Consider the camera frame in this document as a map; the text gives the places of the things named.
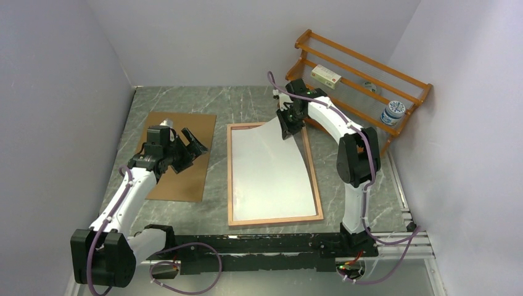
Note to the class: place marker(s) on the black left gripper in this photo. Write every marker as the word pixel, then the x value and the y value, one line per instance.
pixel 194 149

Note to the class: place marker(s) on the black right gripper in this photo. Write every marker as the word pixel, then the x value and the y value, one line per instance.
pixel 288 130

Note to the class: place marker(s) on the pink wooden photo frame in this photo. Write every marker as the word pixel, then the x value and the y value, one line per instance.
pixel 314 175

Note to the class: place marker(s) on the brown cardboard backing board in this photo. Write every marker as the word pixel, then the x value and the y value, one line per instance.
pixel 187 186

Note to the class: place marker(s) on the landscape photo print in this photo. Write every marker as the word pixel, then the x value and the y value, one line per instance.
pixel 269 175

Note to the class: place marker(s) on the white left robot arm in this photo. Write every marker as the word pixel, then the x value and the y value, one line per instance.
pixel 105 253

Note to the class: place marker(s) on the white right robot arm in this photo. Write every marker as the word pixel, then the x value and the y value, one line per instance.
pixel 358 156

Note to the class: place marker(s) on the white green small box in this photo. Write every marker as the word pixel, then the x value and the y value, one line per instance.
pixel 325 76

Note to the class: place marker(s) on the orange wooden shelf rack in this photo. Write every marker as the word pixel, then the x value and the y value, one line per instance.
pixel 356 68

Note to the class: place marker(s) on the blue white round jar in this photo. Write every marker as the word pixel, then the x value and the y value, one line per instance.
pixel 393 112

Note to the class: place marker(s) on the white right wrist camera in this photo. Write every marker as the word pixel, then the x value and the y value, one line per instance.
pixel 284 101

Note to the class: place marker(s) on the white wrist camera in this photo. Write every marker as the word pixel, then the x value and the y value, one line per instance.
pixel 167 123
pixel 284 101

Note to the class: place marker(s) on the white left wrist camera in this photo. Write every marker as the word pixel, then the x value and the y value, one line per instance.
pixel 167 123

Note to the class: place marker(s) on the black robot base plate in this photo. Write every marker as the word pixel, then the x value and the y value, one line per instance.
pixel 322 252

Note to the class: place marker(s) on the aluminium rail frame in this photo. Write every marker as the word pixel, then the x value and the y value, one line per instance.
pixel 209 217

